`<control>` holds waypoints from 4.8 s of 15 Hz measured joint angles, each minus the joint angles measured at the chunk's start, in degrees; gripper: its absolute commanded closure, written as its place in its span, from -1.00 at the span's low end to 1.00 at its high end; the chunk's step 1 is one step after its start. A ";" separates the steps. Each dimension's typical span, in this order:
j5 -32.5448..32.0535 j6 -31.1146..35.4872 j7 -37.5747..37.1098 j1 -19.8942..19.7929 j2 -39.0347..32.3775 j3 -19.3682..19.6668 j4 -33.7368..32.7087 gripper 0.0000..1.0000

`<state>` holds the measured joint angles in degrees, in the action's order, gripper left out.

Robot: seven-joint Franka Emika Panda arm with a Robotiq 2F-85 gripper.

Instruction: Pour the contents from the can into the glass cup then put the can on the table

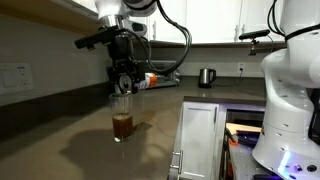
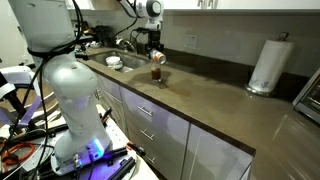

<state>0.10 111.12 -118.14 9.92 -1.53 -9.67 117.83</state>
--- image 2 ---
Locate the white chair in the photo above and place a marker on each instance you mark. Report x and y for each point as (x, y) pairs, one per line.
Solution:
(16, 75)

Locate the metal paper towel holder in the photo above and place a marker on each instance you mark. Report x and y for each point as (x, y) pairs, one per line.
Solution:
(283, 35)

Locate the white bowl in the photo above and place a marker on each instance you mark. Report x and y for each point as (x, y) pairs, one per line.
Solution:
(113, 60)

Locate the silver toaster oven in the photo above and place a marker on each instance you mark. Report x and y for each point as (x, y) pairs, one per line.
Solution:
(310, 98)

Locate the black and orange clamp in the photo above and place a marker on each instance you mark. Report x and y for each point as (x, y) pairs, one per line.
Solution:
(106, 115)
(135, 148)

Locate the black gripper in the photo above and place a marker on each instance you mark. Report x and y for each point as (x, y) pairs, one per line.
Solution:
(155, 38)

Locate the tall clear glass cup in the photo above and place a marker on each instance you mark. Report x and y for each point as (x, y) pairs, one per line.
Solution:
(156, 71)

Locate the chrome sink faucet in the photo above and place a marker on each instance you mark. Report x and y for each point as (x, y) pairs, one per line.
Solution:
(123, 42)

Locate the black aluminium rail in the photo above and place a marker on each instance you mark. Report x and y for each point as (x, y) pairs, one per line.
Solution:
(113, 154)
(121, 168)

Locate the stainless steel sink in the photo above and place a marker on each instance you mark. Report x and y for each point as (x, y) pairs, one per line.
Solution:
(133, 61)

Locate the black coffee machine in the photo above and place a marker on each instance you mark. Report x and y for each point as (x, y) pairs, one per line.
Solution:
(103, 35)

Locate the white paper towel roll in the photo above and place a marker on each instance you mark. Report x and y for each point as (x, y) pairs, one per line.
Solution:
(270, 65)

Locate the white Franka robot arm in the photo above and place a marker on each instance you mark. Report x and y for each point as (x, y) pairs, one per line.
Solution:
(73, 100)

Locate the white wall outlet plate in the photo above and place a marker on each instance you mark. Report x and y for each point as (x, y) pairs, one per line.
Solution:
(190, 42)

